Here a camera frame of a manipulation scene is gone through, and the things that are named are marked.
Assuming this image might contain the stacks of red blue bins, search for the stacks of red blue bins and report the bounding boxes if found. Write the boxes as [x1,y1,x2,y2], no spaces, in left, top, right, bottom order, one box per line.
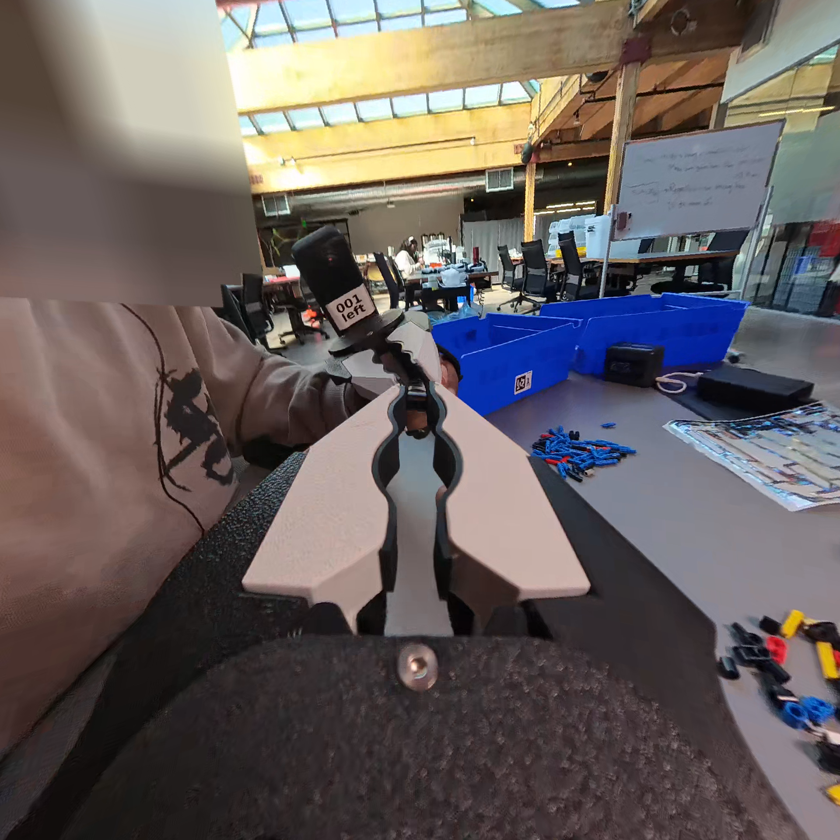
[784,226,840,299]

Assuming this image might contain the black office chair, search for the black office chair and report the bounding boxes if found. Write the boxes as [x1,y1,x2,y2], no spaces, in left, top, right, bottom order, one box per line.
[220,272,277,352]
[520,239,560,315]
[558,231,601,301]
[497,245,526,311]

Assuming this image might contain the person's left forearm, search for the person's left forearm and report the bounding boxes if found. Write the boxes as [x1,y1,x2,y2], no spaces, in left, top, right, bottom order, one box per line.
[217,308,371,454]

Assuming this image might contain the pile of mixed lego pieces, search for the pile of mixed lego pieces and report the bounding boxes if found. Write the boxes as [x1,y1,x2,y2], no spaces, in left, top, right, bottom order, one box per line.
[715,609,840,808]

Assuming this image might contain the pile of blue lego pins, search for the pile of blue lego pins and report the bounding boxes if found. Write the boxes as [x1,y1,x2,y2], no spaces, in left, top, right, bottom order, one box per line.
[530,425,637,483]

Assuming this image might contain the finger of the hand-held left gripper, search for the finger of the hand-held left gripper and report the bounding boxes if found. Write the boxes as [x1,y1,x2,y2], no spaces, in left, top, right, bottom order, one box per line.
[386,320,445,386]
[341,350,412,399]

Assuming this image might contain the lego sticker sheet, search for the lego sticker sheet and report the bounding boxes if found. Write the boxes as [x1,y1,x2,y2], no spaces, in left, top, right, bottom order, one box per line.
[663,402,840,511]

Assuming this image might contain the flat black box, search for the flat black box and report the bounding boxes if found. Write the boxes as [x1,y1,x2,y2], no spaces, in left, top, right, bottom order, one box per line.
[697,364,816,413]

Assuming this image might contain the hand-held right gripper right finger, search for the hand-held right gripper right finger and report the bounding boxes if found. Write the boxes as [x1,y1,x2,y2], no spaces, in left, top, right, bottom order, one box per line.
[430,384,590,634]

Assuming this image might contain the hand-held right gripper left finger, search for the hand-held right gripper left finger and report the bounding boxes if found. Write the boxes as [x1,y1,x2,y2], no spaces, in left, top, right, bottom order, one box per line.
[243,386,400,634]

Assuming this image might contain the whiteboard on stand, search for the whiteboard on stand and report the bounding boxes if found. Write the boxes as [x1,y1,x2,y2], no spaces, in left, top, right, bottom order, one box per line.
[607,119,786,303]

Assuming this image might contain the small black box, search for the small black box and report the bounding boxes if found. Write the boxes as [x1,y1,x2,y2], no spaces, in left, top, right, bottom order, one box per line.
[602,343,665,388]

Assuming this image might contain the wooden post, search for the wooden post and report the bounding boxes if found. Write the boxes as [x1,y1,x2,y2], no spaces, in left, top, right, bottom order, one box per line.
[602,59,643,211]

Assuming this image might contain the stack of white containers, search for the stack of white containers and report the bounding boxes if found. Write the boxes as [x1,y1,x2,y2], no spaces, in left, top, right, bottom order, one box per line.
[548,215,614,260]

